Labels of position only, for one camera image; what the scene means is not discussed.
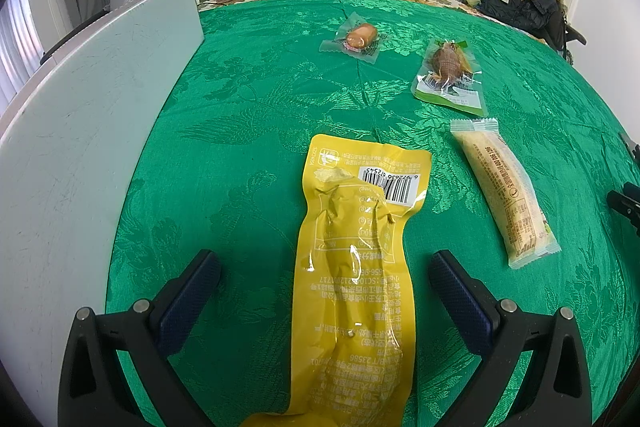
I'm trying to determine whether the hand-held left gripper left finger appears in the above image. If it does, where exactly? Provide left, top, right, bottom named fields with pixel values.
left=57, top=248, right=222, bottom=427

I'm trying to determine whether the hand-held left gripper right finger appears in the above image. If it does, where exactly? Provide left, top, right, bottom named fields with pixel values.
left=428, top=248, right=597, bottom=427

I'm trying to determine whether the yellow snack packet with barcode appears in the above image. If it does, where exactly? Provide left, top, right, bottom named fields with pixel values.
left=240, top=133, right=433, bottom=427

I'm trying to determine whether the long pale yellow snack packet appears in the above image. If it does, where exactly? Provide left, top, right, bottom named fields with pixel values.
left=450, top=118, right=562, bottom=270

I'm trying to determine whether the clear green-edged snack packet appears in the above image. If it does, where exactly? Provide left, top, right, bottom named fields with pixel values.
left=411, top=38, right=488, bottom=118

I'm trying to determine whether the clear bun snack packet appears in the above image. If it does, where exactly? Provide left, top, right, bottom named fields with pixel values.
left=319, top=13, right=385, bottom=64

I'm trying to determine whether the dark chair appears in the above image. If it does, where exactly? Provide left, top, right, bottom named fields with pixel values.
left=545, top=2, right=588, bottom=62

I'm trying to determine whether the dark puffer jacket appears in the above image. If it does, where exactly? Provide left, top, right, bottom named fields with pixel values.
left=475, top=0, right=566, bottom=32

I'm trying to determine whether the white board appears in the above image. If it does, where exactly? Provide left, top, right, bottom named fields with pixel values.
left=0, top=0, right=206, bottom=427

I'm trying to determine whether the green patterned blanket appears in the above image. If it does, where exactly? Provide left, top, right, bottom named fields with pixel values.
left=102, top=0, right=640, bottom=427

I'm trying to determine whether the white sheer curtain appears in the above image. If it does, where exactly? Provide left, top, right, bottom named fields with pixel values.
left=0, top=0, right=48, bottom=108

